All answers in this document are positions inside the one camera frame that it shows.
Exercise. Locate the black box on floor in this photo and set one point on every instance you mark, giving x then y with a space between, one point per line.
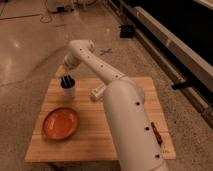
127 31

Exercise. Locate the white ceramic cup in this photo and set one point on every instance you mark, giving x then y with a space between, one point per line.
70 91

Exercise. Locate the wooden board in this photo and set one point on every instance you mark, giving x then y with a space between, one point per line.
92 141

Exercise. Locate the orange plate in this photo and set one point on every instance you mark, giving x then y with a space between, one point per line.
60 123

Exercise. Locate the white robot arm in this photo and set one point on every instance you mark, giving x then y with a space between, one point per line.
133 137

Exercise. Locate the white rectangular block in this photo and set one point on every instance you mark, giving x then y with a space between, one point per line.
97 92

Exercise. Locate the red handled tool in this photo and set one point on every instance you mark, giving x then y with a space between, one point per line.
157 134

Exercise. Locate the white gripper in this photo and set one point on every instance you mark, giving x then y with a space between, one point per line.
69 64

